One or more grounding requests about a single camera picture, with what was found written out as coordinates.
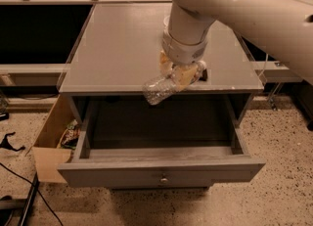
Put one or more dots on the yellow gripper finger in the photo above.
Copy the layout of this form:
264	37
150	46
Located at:
183	76
165	65

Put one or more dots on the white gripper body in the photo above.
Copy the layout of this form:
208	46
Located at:
183	53

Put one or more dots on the clear plastic water bottle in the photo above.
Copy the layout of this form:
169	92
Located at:
160	88

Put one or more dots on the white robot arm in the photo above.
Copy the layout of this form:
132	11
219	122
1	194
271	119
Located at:
281	28

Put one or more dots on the open grey top drawer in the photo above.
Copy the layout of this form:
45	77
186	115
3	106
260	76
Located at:
127	144

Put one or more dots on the round metal drawer knob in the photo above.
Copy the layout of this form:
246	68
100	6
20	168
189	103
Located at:
163	179

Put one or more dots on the dark chocolate bar wrapper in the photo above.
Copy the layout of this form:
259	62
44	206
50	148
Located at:
204	76

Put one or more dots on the grey wooden nightstand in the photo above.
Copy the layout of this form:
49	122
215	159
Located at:
119	51

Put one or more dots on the colourful snack bag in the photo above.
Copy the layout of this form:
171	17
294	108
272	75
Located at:
70	136

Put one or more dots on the brown cardboard box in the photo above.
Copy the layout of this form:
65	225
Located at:
47	155

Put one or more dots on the black clip on floor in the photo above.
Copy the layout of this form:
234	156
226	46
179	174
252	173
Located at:
6	145

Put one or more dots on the black metal floor stand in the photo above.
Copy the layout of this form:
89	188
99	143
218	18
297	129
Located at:
8	205

